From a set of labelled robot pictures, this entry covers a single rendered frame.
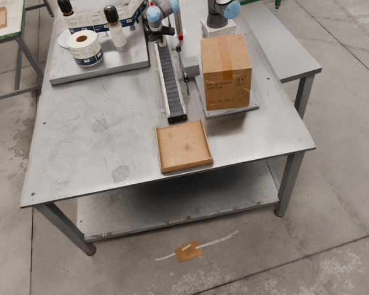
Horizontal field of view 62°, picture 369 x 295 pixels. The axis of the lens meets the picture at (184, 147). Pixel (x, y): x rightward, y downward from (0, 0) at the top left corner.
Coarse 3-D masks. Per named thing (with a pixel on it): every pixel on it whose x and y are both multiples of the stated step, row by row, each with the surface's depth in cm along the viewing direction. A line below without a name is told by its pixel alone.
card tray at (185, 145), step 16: (160, 128) 173; (176, 128) 172; (192, 128) 170; (160, 144) 166; (176, 144) 165; (192, 144) 164; (208, 144) 158; (160, 160) 157; (176, 160) 158; (192, 160) 157; (208, 160) 153
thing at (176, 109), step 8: (160, 48) 211; (168, 48) 210; (160, 56) 206; (168, 56) 205; (168, 64) 199; (168, 72) 195; (168, 80) 190; (168, 88) 185; (176, 88) 185; (168, 96) 181; (176, 96) 181; (176, 104) 176; (176, 112) 172
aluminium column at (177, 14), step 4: (176, 12) 215; (176, 16) 216; (180, 16) 216; (176, 20) 218; (180, 20) 219; (176, 24) 220; (180, 24) 221; (176, 28) 223; (180, 28) 223; (176, 32) 228; (180, 32) 226
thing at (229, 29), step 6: (204, 18) 223; (204, 24) 218; (228, 24) 214; (234, 24) 213; (204, 30) 221; (210, 30) 212; (216, 30) 211; (222, 30) 213; (228, 30) 214; (210, 36) 214
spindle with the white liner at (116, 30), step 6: (108, 6) 193; (114, 6) 194; (108, 12) 192; (114, 12) 194; (108, 18) 196; (114, 18) 196; (108, 24) 202; (114, 24) 200; (120, 24) 202; (114, 30) 202; (120, 30) 203; (114, 36) 205; (120, 36) 206; (114, 42) 210; (120, 42) 209; (126, 42) 213; (120, 48) 212; (126, 48) 215
